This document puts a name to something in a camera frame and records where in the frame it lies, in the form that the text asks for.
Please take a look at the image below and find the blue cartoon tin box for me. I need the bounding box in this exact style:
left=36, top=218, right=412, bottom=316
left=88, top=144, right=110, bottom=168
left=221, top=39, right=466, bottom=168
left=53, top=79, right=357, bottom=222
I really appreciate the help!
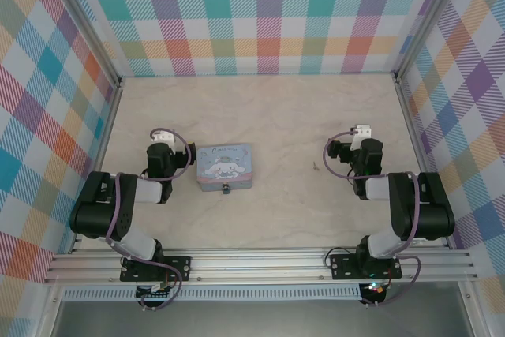
left=196, top=144, right=255, bottom=193

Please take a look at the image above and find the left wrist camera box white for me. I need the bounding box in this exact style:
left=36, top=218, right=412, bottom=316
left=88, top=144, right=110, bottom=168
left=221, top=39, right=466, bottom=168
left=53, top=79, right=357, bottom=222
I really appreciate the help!
left=151, top=131, right=178, bottom=153

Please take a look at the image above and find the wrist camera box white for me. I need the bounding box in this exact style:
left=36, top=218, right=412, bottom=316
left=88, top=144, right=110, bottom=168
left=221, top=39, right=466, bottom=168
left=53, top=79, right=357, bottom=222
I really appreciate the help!
left=151, top=131, right=178, bottom=153
left=352, top=124, right=373, bottom=152

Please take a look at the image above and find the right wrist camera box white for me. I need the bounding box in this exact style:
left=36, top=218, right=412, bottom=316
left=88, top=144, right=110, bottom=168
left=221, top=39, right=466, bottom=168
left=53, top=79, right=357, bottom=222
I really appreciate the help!
left=352, top=124, right=373, bottom=152

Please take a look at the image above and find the aluminium table edge rail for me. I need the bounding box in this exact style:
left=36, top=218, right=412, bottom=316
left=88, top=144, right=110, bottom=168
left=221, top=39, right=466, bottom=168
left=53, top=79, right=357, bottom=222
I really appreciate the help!
left=393, top=74, right=455, bottom=251
left=69, top=76, right=125, bottom=255

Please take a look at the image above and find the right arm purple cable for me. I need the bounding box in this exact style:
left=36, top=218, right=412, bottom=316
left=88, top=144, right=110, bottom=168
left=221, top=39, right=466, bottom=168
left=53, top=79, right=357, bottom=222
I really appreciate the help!
left=323, top=127, right=421, bottom=307

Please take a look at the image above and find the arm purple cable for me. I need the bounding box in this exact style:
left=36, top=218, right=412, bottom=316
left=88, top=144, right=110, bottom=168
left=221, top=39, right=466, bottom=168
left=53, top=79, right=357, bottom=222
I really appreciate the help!
left=323, top=127, right=421, bottom=307
left=105, top=127, right=193, bottom=312

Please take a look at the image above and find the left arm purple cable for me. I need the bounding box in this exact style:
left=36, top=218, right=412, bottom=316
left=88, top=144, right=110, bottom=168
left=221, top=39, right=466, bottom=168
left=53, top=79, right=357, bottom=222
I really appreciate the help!
left=105, top=127, right=193, bottom=312

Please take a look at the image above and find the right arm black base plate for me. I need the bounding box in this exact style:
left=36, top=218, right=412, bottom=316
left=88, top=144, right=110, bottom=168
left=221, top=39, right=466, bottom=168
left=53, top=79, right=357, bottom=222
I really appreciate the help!
left=329, top=253, right=403, bottom=281

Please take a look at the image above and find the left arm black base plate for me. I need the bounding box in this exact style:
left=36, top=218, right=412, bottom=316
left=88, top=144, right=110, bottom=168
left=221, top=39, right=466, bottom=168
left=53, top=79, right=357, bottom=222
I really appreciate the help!
left=120, top=256, right=193, bottom=283

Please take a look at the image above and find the aluminium mounting rail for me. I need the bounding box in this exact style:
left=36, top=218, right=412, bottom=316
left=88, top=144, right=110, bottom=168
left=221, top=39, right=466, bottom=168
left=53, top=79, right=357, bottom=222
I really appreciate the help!
left=42, top=247, right=479, bottom=286

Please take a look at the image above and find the white slotted cable duct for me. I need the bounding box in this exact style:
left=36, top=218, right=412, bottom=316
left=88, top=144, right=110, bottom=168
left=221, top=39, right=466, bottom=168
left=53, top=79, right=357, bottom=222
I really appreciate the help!
left=62, top=286, right=363, bottom=303

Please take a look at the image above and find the aluminium frame post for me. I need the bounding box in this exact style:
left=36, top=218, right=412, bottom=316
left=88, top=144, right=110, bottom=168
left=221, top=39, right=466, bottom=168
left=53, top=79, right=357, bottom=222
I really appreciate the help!
left=393, top=0, right=471, bottom=84
left=47, top=0, right=124, bottom=92

